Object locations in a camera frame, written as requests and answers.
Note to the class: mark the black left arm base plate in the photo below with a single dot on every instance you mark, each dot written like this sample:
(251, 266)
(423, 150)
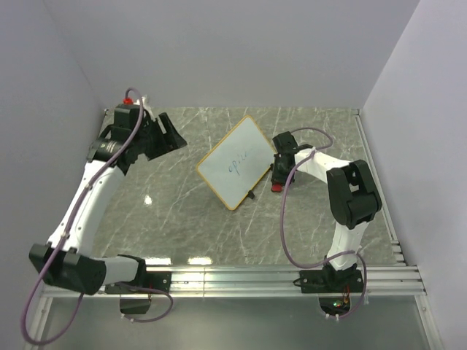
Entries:
(159, 280)

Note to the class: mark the aluminium right side rail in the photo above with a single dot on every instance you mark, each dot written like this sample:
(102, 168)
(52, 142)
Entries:
(395, 243)

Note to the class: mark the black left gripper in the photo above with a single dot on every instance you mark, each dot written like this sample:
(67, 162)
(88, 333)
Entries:
(170, 141)

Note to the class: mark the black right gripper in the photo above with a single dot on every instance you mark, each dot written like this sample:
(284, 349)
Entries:
(276, 178)

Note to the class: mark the red bone shaped eraser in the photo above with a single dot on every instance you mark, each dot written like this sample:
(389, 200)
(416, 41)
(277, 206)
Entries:
(276, 188)

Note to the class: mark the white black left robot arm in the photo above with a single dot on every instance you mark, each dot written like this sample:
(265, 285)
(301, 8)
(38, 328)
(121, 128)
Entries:
(65, 261)

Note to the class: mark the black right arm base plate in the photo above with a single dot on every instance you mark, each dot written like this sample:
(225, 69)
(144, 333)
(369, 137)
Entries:
(327, 280)

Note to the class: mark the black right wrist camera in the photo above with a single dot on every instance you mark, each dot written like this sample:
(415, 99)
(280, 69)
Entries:
(285, 142)

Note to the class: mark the aluminium rail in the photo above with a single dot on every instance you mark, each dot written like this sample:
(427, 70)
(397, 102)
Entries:
(276, 281)
(395, 243)

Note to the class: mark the aluminium front rail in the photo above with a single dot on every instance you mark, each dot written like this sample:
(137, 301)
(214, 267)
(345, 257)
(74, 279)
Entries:
(276, 281)

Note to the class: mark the yellow framed whiteboard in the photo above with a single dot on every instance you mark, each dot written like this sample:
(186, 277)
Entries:
(234, 166)

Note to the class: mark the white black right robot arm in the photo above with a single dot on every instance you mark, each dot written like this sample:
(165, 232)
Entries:
(354, 201)

